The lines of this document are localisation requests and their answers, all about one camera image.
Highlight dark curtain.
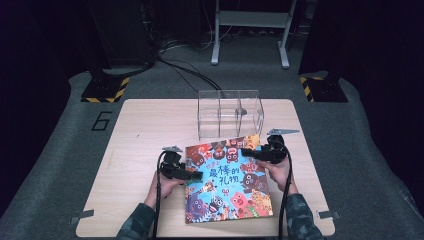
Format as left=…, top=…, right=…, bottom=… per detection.
left=297, top=0, right=424, bottom=204
left=0, top=0, right=91, bottom=214

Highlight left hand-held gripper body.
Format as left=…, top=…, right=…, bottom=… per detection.
left=159, top=145, right=188, bottom=180

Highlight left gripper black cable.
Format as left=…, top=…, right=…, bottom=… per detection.
left=151, top=150, right=175, bottom=239

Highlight black striped stand base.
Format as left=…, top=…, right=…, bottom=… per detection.
left=299, top=75, right=349, bottom=103
left=80, top=68, right=131, bottom=104

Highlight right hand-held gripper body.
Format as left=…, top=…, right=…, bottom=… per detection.
left=262, top=128, right=300, bottom=165

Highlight person's left hand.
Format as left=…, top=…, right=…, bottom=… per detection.
left=143, top=169, right=186, bottom=211

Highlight black floor cables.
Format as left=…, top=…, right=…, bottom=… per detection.
left=155, top=54, right=223, bottom=93

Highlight black cabinet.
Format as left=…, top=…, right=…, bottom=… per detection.
left=84, top=0, right=157, bottom=70

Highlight person's right hand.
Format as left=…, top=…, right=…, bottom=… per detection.
left=256, top=155, right=300, bottom=196

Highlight bundle of background cables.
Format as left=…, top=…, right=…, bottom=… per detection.
left=141, top=0, right=216, bottom=54

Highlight white metal stand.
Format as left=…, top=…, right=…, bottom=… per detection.
left=210, top=0, right=298, bottom=70

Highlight colourful picture book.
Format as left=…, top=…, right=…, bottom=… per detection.
left=183, top=133, right=275, bottom=225

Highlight clear acrylic divided organizer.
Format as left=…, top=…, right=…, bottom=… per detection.
left=196, top=88, right=266, bottom=141

